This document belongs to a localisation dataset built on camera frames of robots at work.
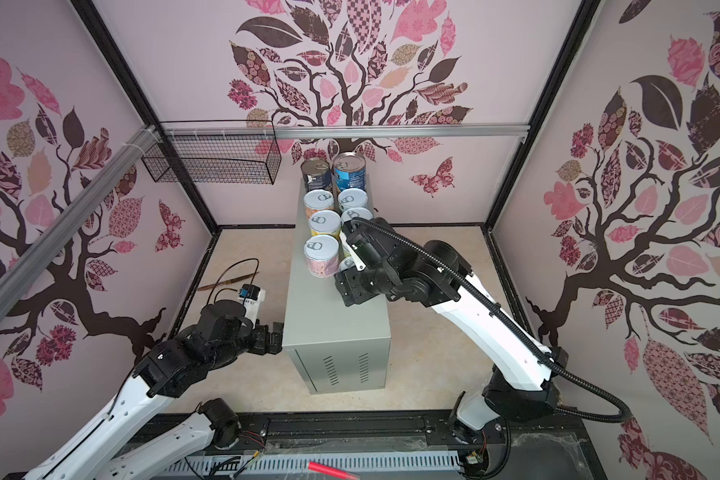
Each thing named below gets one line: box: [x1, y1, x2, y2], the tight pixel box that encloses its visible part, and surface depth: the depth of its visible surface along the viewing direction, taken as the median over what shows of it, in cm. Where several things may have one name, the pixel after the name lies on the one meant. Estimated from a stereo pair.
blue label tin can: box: [333, 152, 367, 192], surface depth 74 cm
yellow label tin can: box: [308, 209, 341, 237], surface depth 68 cm
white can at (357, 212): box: [342, 207, 374, 222], surface depth 70 cm
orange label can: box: [303, 189, 334, 218], surface depth 73 cm
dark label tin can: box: [300, 157, 332, 192], surface depth 74 cm
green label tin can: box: [334, 230, 351, 262], surface depth 63 cm
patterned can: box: [338, 188, 368, 213], surface depth 73 cm
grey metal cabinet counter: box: [282, 180, 391, 395], surface depth 61 cm
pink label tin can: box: [303, 234, 340, 278], surface depth 62 cm
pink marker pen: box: [307, 461, 361, 480], surface depth 70 cm
